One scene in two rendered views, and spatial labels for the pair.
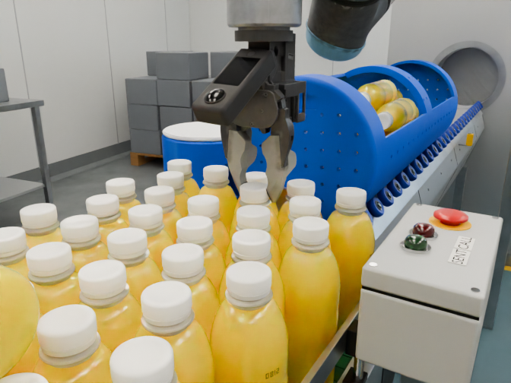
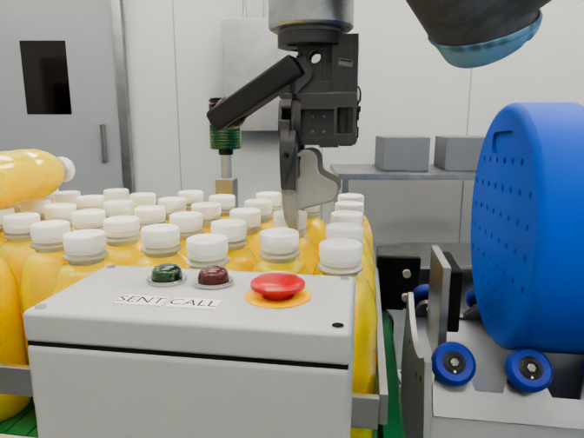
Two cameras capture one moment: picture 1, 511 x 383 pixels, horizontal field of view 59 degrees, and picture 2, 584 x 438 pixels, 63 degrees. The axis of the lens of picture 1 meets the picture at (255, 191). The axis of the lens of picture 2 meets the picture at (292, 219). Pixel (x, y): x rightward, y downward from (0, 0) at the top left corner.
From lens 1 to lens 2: 0.61 m
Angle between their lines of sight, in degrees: 65
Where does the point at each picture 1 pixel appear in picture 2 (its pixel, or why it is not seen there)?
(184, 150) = not seen: hidden behind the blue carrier
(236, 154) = not seen: hidden behind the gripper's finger
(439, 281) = (68, 292)
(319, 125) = (510, 176)
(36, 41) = not seen: outside the picture
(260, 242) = (146, 229)
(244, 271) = (82, 232)
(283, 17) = (282, 15)
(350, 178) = (520, 270)
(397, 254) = (141, 274)
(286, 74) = (334, 84)
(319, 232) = (189, 244)
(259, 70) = (264, 76)
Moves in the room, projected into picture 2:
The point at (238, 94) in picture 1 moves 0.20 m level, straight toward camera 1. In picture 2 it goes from (228, 99) to (15, 95)
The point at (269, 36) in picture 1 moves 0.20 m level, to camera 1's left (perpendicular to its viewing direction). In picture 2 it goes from (282, 38) to (230, 61)
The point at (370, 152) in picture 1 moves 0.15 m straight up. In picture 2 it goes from (537, 228) to (555, 56)
